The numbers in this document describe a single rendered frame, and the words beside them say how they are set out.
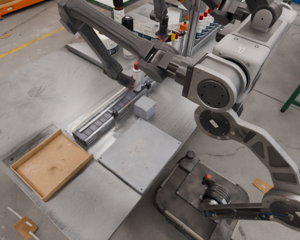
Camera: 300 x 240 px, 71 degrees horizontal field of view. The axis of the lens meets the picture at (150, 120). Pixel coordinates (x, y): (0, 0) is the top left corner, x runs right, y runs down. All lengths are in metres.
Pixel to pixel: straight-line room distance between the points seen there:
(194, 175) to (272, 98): 1.67
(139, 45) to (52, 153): 0.80
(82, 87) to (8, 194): 1.18
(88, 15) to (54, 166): 0.77
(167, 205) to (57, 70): 1.30
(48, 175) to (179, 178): 1.00
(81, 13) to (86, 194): 0.77
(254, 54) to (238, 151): 1.79
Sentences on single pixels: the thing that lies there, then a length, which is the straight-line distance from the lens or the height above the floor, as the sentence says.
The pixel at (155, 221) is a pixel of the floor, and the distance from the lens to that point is 1.89.
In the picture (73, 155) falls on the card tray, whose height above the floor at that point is 0.83.
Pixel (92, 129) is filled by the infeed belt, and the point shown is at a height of 0.88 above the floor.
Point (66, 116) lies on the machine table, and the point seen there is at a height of 0.83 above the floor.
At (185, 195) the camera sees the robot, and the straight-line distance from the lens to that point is 1.71.
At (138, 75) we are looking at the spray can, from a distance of 1.31.
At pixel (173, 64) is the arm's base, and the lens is 0.63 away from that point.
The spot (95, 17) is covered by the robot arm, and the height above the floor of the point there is 1.52.
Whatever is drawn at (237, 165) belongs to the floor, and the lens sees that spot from 2.27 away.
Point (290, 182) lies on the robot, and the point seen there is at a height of 1.03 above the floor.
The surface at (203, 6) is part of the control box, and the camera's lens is 1.42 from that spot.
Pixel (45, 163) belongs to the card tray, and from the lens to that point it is 1.24.
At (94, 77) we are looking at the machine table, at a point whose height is 0.83.
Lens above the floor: 1.84
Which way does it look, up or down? 51 degrees down
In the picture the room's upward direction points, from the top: 3 degrees clockwise
